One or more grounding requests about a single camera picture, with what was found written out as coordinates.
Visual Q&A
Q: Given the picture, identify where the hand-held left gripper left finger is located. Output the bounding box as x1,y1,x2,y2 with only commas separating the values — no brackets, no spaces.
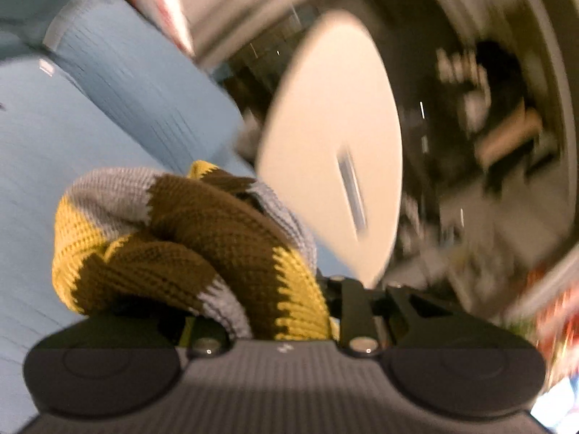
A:
106,303,232,357

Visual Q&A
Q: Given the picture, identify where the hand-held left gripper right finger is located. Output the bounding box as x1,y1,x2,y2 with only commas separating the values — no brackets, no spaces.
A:
317,276,457,356

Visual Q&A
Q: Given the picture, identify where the striped knit sweater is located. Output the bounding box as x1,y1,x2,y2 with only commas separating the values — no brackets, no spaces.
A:
51,160,340,342

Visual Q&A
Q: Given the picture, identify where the white oval headboard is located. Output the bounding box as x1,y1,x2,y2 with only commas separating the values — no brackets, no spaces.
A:
255,11,403,288

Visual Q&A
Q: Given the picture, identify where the blue quilted blanket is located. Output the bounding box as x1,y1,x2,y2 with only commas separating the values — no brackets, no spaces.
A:
0,54,347,432

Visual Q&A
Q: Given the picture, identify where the blue quilted pillow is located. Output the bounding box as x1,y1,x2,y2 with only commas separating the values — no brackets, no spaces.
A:
0,0,247,179

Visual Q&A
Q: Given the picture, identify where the white printed bag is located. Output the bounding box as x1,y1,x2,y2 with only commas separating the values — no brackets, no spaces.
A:
118,0,196,56

